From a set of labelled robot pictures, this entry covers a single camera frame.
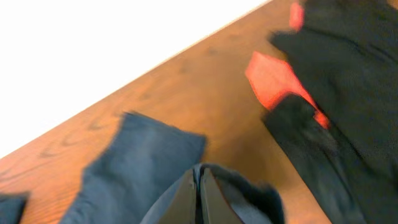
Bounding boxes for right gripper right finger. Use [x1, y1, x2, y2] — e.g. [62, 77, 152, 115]
[200, 169, 242, 224]

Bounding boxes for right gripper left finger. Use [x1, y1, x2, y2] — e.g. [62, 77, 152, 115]
[157, 170, 197, 224]

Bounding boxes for navy blue denim shorts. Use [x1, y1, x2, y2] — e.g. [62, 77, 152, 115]
[62, 113, 285, 223]

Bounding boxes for red garment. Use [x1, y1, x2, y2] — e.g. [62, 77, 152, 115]
[244, 2, 330, 129]

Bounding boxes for folded navy blue garment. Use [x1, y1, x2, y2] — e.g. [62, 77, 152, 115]
[1, 192, 29, 224]

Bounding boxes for black garment pile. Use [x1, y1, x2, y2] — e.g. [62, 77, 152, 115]
[264, 0, 397, 223]

